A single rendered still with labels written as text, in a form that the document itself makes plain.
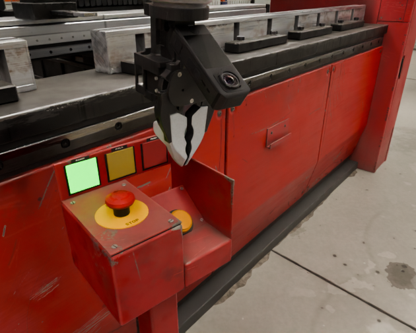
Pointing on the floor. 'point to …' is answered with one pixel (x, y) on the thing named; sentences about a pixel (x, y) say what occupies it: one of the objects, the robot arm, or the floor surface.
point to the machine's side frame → (391, 94)
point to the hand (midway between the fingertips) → (185, 159)
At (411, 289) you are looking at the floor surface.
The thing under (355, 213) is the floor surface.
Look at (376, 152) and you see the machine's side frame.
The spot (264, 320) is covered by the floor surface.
